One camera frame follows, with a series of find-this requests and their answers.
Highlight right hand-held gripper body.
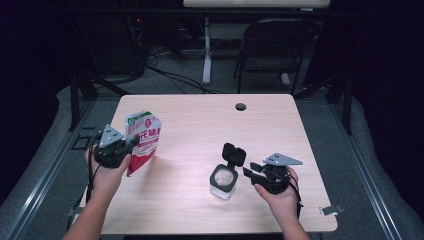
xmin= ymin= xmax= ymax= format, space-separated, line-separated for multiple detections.
xmin=252 ymin=152 xmax=304 ymax=196

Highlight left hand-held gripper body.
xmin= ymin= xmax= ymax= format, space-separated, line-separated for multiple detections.
xmin=93 ymin=124 xmax=135 ymax=170

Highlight pink and white seasoning bag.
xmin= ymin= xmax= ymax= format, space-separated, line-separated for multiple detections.
xmin=124 ymin=110 xmax=163 ymax=177

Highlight clear jar with black lid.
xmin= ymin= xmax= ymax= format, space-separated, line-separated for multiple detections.
xmin=209 ymin=142 xmax=248 ymax=201

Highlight person's right hand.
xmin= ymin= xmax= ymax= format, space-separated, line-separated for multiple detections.
xmin=253 ymin=167 xmax=301 ymax=223

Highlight person's left hand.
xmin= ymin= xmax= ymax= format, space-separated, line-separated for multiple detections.
xmin=84 ymin=149 xmax=133 ymax=198

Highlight white desk leg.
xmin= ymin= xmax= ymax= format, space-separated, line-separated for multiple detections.
xmin=201 ymin=16 xmax=214 ymax=86

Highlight black folding chair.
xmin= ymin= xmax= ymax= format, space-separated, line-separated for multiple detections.
xmin=233 ymin=18 xmax=323 ymax=96

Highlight right hand-held gripper cable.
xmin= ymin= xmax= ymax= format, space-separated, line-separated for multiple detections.
xmin=287 ymin=173 xmax=305 ymax=220

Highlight black metal frame stand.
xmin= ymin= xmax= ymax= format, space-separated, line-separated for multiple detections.
xmin=293 ymin=71 xmax=354 ymax=136
xmin=67 ymin=69 xmax=132 ymax=132

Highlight aluminium floor rail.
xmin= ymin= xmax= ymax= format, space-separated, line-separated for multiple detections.
xmin=0 ymin=99 xmax=97 ymax=240
xmin=327 ymin=99 xmax=405 ymax=240

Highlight black floor cables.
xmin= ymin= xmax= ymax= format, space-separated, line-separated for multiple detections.
xmin=145 ymin=63 xmax=222 ymax=95

